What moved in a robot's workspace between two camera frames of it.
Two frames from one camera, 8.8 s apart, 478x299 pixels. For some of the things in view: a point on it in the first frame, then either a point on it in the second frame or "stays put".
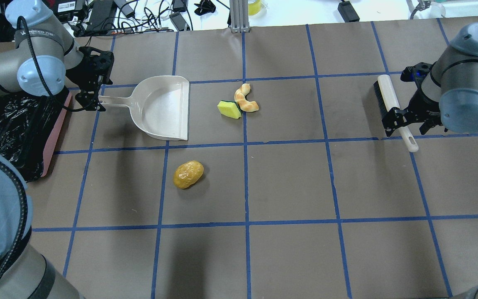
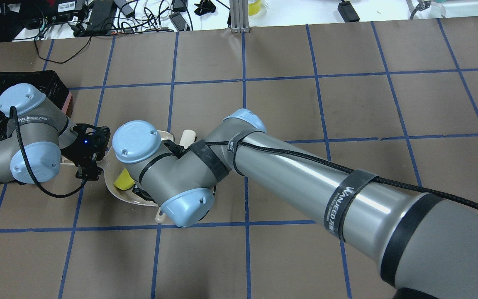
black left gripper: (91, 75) -> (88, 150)
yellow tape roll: (254, 8) stays put
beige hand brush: (388, 97) -> (186, 137)
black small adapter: (347, 12) stays put
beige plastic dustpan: (159, 106) -> (113, 166)
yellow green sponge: (231, 109) -> (125, 181)
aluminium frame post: (239, 16) stays put
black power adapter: (102, 15) stays put
